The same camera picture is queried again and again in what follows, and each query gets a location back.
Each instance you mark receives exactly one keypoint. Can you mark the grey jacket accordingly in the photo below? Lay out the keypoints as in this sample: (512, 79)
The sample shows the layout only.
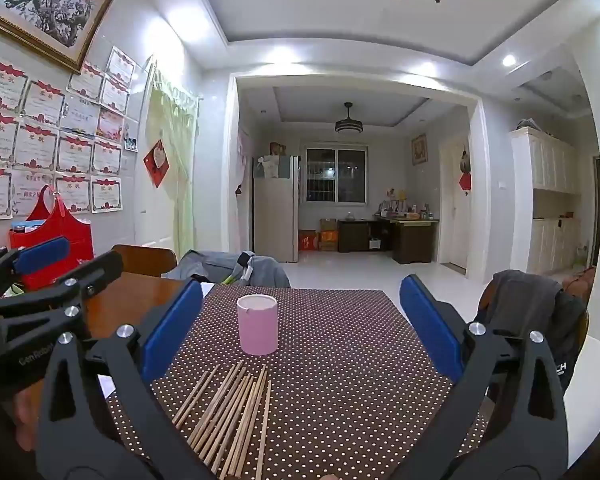
(205, 267)

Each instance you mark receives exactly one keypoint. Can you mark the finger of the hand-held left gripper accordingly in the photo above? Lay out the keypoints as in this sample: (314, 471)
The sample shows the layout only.
(100, 270)
(42, 255)

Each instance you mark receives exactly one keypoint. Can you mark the red diamond wall decoration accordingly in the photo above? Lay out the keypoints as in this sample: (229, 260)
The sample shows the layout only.
(156, 162)

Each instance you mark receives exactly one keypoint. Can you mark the small framed picture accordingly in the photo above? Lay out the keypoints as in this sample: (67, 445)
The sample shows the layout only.
(419, 149)

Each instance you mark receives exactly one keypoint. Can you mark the orange cardboard box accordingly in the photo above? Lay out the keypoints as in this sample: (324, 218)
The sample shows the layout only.
(328, 241)

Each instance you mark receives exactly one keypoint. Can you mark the dark wooden desk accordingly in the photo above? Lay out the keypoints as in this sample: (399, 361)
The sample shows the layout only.
(415, 240)

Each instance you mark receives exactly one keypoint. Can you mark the wall of award certificates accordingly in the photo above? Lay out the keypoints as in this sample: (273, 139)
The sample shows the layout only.
(75, 150)

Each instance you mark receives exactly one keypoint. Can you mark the brown dotted tablecloth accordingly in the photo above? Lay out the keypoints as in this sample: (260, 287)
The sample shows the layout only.
(340, 360)

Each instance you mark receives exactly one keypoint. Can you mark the white door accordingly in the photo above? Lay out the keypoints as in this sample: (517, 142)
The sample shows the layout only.
(452, 220)

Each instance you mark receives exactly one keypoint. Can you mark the red cardboard box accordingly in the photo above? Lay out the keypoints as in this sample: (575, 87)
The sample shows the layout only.
(307, 241)

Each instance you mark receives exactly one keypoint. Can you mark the cluster of desk bottles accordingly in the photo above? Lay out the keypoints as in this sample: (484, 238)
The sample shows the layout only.
(405, 209)

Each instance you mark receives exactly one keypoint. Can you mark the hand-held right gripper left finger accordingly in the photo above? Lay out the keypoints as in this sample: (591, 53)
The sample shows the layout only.
(172, 330)

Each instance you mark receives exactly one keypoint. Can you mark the white refrigerator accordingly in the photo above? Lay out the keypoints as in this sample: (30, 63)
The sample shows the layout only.
(275, 210)

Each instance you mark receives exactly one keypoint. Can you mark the dark jacket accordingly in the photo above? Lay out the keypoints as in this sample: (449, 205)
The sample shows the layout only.
(525, 300)

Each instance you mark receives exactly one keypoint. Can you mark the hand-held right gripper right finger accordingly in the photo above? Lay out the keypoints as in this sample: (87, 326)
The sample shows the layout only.
(430, 325)

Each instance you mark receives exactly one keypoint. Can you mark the red bag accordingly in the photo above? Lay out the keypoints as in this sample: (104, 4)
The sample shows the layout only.
(65, 230)

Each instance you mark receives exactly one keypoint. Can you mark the ceiling fan lamp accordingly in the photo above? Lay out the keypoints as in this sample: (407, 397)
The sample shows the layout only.
(348, 126)

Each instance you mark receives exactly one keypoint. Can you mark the barred window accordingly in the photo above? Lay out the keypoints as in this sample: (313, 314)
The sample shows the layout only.
(325, 175)

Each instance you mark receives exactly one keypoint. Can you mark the pink cup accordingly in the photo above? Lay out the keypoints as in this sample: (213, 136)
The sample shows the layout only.
(257, 330)

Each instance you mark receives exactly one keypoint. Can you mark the framed blossom painting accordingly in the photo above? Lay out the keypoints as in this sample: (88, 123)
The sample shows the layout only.
(50, 5)

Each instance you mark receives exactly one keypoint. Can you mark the light green curtain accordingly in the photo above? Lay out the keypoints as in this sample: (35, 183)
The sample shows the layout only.
(175, 160)

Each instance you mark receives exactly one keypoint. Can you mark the red door decoration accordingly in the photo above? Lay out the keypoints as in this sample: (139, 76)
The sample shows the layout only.
(465, 180)

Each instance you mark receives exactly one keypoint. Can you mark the group of wooden chopsticks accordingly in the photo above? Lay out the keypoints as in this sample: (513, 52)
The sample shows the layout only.
(230, 410)

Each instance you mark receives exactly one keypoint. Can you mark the white tall cabinet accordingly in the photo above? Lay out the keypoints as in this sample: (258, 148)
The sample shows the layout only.
(550, 165)

